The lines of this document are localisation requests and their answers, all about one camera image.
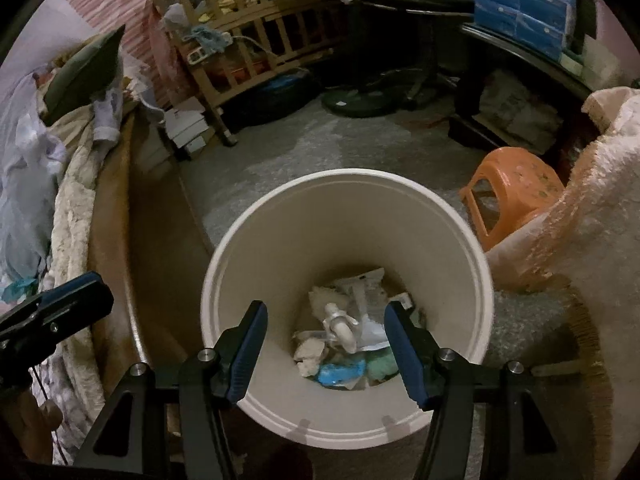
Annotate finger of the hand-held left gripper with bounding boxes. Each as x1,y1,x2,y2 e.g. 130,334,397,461
0,271,115,361

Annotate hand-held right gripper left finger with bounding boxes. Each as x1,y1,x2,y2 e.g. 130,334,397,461
72,300,269,480

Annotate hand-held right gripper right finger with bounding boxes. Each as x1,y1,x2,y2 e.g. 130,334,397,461
383,301,571,480

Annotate green tissue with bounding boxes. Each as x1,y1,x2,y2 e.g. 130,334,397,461
367,350,401,381

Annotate white paper scrap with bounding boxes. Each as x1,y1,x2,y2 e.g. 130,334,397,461
357,320,391,351

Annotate white plastic hook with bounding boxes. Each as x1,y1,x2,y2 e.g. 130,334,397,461
320,302,361,353

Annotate white tissue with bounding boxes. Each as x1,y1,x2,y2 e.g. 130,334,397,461
292,340,331,376

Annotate light blue plastic packet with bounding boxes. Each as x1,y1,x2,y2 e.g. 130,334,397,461
317,360,368,388

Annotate clear plastic wrapper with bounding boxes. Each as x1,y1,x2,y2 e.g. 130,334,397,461
335,267,388,311

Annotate white plastic bin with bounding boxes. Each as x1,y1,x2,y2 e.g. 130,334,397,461
200,168,496,450

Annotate teal crumpled wrapper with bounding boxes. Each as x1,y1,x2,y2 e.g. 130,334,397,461
2,277,31,303

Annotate brown white printed blanket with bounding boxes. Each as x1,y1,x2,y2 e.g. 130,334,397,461
30,350,106,466

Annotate cream fleece blanket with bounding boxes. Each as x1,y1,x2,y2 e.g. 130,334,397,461
47,110,151,386

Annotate grey-blue quilt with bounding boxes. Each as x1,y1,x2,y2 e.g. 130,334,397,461
0,72,68,286

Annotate white garment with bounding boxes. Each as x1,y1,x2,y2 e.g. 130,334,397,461
92,92,126,143

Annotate white cardboard boxes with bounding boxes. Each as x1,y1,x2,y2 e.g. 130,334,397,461
162,97,213,161

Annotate cream fluffy blanket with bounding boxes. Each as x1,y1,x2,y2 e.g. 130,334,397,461
485,86,640,480

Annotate orange plastic stool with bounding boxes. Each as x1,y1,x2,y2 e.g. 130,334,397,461
460,146,568,253

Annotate green pillow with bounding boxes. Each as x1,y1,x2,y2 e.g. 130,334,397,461
42,24,126,126

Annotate wooden crib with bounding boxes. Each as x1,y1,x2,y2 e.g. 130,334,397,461
147,0,361,148

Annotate black fan base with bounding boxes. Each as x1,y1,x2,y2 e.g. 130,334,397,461
320,67,416,118

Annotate black blue bag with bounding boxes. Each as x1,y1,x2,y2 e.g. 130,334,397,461
240,72,321,126

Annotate grey plastic bag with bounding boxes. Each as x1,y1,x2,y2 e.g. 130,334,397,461
480,70,561,146

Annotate teal knit cloth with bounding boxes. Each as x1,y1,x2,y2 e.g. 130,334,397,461
182,25,233,56

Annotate black table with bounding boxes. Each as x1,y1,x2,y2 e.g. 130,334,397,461
350,0,596,161

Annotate blue plastic-wrapped pack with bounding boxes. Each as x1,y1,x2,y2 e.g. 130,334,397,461
472,0,578,61

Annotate brown wooden bed frame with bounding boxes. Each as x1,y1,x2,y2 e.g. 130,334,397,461
90,110,216,396

